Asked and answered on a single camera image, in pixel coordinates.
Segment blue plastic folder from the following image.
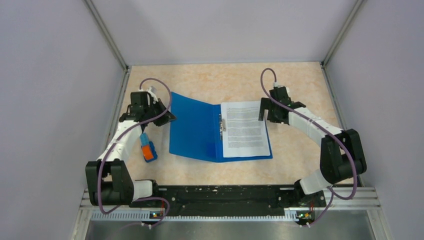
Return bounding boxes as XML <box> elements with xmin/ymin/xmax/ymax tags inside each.
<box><xmin>169</xmin><ymin>92</ymin><xmax>273</xmax><ymax>163</ymax></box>

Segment white printed paper files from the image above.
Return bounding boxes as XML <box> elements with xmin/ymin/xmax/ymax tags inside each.
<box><xmin>220</xmin><ymin>101</ymin><xmax>272</xmax><ymax>159</ymax></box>

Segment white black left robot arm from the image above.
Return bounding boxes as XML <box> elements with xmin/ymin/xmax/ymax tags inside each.
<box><xmin>85</xmin><ymin>89</ymin><xmax>176</xmax><ymax>207</ymax></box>

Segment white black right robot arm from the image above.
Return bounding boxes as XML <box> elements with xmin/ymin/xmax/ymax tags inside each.
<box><xmin>258</xmin><ymin>86</ymin><xmax>367</xmax><ymax>206</ymax></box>

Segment metal folder clip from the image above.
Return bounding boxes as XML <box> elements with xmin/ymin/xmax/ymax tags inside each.
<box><xmin>218</xmin><ymin>113</ymin><xmax>227</xmax><ymax>141</ymax></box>

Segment blue orange stapler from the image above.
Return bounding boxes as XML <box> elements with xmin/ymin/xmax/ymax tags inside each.
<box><xmin>139</xmin><ymin>133</ymin><xmax>158</xmax><ymax>163</ymax></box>

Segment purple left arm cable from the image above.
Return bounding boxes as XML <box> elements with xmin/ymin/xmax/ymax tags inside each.
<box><xmin>97</xmin><ymin>77</ymin><xmax>173</xmax><ymax>226</ymax></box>

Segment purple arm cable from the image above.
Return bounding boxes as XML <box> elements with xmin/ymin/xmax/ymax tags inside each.
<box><xmin>97</xmin><ymin>77</ymin><xmax>173</xmax><ymax>226</ymax></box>
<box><xmin>259</xmin><ymin>67</ymin><xmax>359</xmax><ymax>226</ymax></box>

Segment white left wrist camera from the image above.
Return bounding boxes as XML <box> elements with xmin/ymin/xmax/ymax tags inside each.
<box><xmin>146</xmin><ymin>86</ymin><xmax>159</xmax><ymax>102</ymax></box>

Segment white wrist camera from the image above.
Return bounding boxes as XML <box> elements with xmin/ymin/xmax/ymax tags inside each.
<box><xmin>273</xmin><ymin>84</ymin><xmax>290</xmax><ymax>94</ymax></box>
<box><xmin>146</xmin><ymin>86</ymin><xmax>159</xmax><ymax>102</ymax></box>

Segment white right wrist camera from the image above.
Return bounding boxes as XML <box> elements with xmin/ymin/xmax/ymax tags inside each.
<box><xmin>273</xmin><ymin>84</ymin><xmax>290</xmax><ymax>94</ymax></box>

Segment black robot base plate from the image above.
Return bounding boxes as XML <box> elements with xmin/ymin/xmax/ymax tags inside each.
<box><xmin>130</xmin><ymin>185</ymin><xmax>327</xmax><ymax>217</ymax></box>

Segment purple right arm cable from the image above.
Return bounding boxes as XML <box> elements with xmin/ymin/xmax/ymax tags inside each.
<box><xmin>259</xmin><ymin>67</ymin><xmax>359</xmax><ymax>226</ymax></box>

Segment white slotted cable duct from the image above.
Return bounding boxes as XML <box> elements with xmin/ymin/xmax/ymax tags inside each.
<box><xmin>91</xmin><ymin>210</ymin><xmax>299</xmax><ymax>222</ymax></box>

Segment aluminium frame rail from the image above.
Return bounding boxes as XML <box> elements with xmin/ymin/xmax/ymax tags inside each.
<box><xmin>78</xmin><ymin>187</ymin><xmax>382</xmax><ymax>211</ymax></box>

